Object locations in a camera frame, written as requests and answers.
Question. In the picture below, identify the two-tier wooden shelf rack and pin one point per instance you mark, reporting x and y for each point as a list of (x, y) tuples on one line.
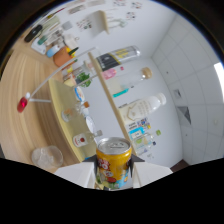
[(66, 100)]

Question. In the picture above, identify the red liquid bottle white cap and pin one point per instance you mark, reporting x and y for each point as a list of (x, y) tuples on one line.
[(22, 104)]

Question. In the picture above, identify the large white bottle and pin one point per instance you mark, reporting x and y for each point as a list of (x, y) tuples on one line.
[(140, 108)]

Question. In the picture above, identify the blue rimmed bowl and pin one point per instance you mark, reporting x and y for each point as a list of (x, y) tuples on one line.
[(79, 94)]

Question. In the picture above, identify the clear glass with ice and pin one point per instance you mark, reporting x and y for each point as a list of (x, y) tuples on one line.
[(47, 156)]

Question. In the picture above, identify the black bag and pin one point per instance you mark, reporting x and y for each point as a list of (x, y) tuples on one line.
[(33, 33)]

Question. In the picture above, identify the white tray with green cup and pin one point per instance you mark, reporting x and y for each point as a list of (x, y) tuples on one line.
[(40, 46)]

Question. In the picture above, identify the small pink bottle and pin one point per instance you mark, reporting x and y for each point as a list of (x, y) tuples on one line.
[(110, 73)]

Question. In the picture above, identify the wooden wall shelf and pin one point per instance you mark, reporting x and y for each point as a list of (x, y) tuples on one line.
[(101, 21)]

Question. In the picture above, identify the small clear bottle blue cap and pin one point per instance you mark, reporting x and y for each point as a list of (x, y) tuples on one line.
[(145, 149)]

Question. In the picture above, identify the teal liquid bottle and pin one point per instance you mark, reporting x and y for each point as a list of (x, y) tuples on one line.
[(120, 92)]

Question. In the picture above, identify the glass jar cork lid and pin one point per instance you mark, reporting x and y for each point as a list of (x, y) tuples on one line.
[(130, 81)]

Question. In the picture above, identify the bottle with black yellow label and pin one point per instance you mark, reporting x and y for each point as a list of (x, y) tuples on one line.
[(115, 59)]

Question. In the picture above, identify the clear bottle red label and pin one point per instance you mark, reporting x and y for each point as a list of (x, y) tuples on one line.
[(81, 140)]

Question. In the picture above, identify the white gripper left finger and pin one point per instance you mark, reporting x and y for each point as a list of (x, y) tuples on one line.
[(76, 173)]

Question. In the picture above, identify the orange storage basket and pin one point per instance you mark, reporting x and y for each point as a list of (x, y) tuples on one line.
[(62, 57)]

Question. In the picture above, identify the small light blue bottle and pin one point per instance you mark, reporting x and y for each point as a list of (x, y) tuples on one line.
[(136, 133)]

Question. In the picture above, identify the yellow soda can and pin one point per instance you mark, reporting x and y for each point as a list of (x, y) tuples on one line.
[(113, 163)]

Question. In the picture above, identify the green potted plant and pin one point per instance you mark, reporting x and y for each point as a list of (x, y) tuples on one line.
[(83, 79)]

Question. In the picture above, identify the light blue cup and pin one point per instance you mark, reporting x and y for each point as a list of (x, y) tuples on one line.
[(52, 51)]

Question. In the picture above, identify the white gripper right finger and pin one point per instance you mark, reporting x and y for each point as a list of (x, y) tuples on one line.
[(150, 171)]

